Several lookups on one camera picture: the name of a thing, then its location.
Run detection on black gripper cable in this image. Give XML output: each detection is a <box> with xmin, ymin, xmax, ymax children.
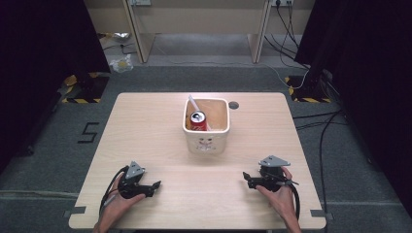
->
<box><xmin>98</xmin><ymin>165</ymin><xmax>130</xmax><ymax>221</ymax></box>
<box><xmin>281</xmin><ymin>181</ymin><xmax>301</xmax><ymax>221</ymax></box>

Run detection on black wall cables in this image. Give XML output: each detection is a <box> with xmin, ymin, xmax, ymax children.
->
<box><xmin>263</xmin><ymin>0</ymin><xmax>311</xmax><ymax>71</ymax></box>

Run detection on black floor cable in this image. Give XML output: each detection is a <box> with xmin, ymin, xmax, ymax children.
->
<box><xmin>292</xmin><ymin>110</ymin><xmax>345</xmax><ymax>233</ymax></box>

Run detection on pale floor strip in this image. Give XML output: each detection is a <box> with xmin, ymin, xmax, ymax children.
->
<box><xmin>0</xmin><ymin>189</ymin><xmax>80</xmax><ymax>199</ymax></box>

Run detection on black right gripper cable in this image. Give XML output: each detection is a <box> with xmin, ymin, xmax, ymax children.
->
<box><xmin>281</xmin><ymin>181</ymin><xmax>301</xmax><ymax>221</ymax></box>

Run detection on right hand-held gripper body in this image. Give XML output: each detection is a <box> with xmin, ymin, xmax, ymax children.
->
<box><xmin>257</xmin><ymin>154</ymin><xmax>299</xmax><ymax>193</ymax></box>

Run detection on black hazard-striped stand base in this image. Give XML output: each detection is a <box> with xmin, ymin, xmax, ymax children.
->
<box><xmin>285</xmin><ymin>75</ymin><xmax>333</xmax><ymax>104</ymax></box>
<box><xmin>61</xmin><ymin>72</ymin><xmax>111</xmax><ymax>105</ymax></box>

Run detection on person's right hand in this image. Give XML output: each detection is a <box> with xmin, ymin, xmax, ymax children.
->
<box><xmin>255</xmin><ymin>166</ymin><xmax>301</xmax><ymax>226</ymax></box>

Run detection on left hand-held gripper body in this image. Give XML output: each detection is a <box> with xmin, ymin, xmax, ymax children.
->
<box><xmin>117</xmin><ymin>160</ymin><xmax>147</xmax><ymax>199</ymax></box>

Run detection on dark curtain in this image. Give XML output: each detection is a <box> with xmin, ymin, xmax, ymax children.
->
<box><xmin>293</xmin><ymin>0</ymin><xmax>412</xmax><ymax>218</ymax></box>
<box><xmin>0</xmin><ymin>0</ymin><xmax>111</xmax><ymax>174</ymax></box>

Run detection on grey tape strip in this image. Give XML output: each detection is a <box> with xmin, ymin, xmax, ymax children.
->
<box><xmin>62</xmin><ymin>206</ymin><xmax>87</xmax><ymax>218</ymax></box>
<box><xmin>309</xmin><ymin>209</ymin><xmax>334</xmax><ymax>221</ymax></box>

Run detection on clear plastic bag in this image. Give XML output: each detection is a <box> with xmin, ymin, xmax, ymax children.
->
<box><xmin>109</xmin><ymin>53</ymin><xmax>134</xmax><ymax>74</ymax></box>

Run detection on person's left hand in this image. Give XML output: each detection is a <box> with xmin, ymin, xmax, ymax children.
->
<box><xmin>98</xmin><ymin>174</ymin><xmax>147</xmax><ymax>226</ymax></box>

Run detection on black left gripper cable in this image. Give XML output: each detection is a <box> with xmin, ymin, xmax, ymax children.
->
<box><xmin>98</xmin><ymin>165</ymin><xmax>130</xmax><ymax>221</ymax></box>

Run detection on crumpled foil wrapper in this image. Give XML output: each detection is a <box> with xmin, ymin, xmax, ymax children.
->
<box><xmin>96</xmin><ymin>31</ymin><xmax>131</xmax><ymax>43</ymax></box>

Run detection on white floor cable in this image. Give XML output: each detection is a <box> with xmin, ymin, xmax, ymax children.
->
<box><xmin>154</xmin><ymin>41</ymin><xmax>311</xmax><ymax>90</ymax></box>

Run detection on red drink can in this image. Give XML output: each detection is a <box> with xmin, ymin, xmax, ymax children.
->
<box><xmin>189</xmin><ymin>110</ymin><xmax>209</xmax><ymax>132</ymax></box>

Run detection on cream square bin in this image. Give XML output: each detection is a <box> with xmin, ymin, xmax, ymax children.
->
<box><xmin>182</xmin><ymin>97</ymin><xmax>231</xmax><ymax>155</ymax></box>

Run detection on white straw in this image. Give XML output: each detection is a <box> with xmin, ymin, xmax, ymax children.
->
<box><xmin>188</xmin><ymin>94</ymin><xmax>212</xmax><ymax>132</ymax></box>

